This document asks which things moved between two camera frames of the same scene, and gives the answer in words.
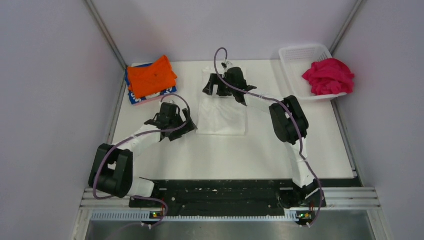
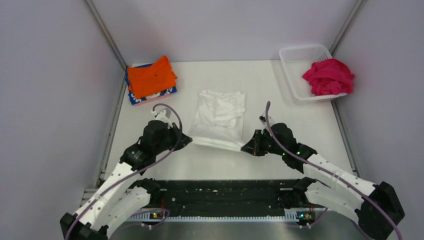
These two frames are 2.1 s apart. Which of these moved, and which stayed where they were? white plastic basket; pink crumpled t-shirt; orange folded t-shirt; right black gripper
Moved: right black gripper
Stayed: pink crumpled t-shirt; white plastic basket; orange folded t-shirt
